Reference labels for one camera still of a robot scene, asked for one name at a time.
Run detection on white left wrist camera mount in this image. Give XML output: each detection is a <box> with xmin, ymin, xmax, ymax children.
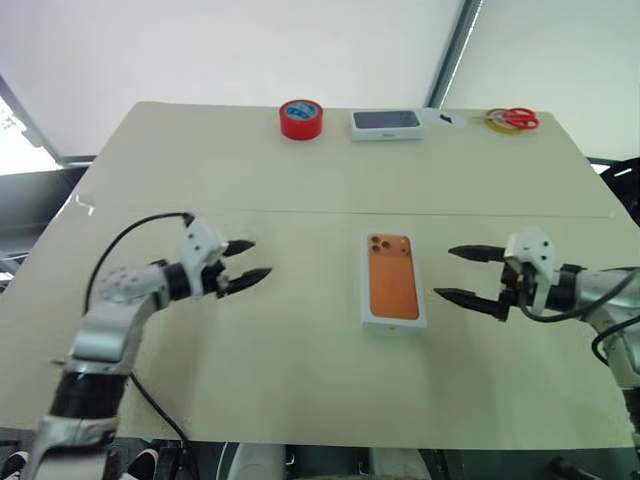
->
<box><xmin>179</xmin><ymin>215</ymin><xmax>229</xmax><ymax>302</ymax></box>

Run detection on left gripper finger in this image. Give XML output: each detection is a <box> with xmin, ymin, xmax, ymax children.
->
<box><xmin>221</xmin><ymin>239</ymin><xmax>257</xmax><ymax>259</ymax></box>
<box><xmin>226</xmin><ymin>267</ymin><xmax>274</xmax><ymax>297</ymax></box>

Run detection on orange phone box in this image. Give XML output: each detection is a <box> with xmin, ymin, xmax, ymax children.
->
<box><xmin>360</xmin><ymin>229</ymin><xmax>429</xmax><ymax>336</ymax></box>

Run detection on closed dark-print phone box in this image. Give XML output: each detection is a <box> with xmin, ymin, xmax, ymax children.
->
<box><xmin>348</xmin><ymin>108</ymin><xmax>428</xmax><ymax>143</ymax></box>

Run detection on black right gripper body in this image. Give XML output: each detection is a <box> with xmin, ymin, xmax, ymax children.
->
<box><xmin>496</xmin><ymin>259</ymin><xmax>537</xmax><ymax>322</ymax></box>

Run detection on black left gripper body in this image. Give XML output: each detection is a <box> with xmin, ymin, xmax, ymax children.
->
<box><xmin>199</xmin><ymin>259</ymin><xmax>232</xmax><ymax>301</ymax></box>

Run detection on white rounded robot shell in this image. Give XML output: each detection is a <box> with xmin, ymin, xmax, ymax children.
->
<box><xmin>231</xmin><ymin>443</ymin><xmax>287</xmax><ymax>480</ymax></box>
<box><xmin>366</xmin><ymin>446</ymin><xmax>432</xmax><ymax>480</ymax></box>

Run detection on black and white sneaker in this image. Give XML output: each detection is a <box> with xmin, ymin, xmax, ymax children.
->
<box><xmin>0</xmin><ymin>449</ymin><xmax>32</xmax><ymax>480</ymax></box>
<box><xmin>124</xmin><ymin>447</ymin><xmax>162</xmax><ymax>480</ymax></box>

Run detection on red-handled scissors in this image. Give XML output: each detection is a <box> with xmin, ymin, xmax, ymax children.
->
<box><xmin>469</xmin><ymin>105</ymin><xmax>542</xmax><ymax>131</ymax></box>

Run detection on grey slanted window frame bar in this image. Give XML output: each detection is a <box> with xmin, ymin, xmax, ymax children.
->
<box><xmin>0</xmin><ymin>74</ymin><xmax>96</xmax><ymax>167</ymax></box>

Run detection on yellow tape roll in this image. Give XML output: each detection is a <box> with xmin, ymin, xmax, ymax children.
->
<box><xmin>486</xmin><ymin>107</ymin><xmax>525</xmax><ymax>137</ymax></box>

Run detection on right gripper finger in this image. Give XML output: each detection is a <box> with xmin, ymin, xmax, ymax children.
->
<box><xmin>432</xmin><ymin>287</ymin><xmax>502</xmax><ymax>318</ymax></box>
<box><xmin>446</xmin><ymin>244</ymin><xmax>506</xmax><ymax>264</ymax></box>

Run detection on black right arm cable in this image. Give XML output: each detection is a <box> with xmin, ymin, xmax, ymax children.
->
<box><xmin>516</xmin><ymin>268</ymin><xmax>640</xmax><ymax>367</ymax></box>

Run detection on red tape roll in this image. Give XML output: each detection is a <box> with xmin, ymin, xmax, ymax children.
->
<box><xmin>278</xmin><ymin>98</ymin><xmax>325</xmax><ymax>143</ymax></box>

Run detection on grey window frame post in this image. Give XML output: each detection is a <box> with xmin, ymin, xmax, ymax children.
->
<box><xmin>429</xmin><ymin>0</ymin><xmax>482</xmax><ymax>109</ymax></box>

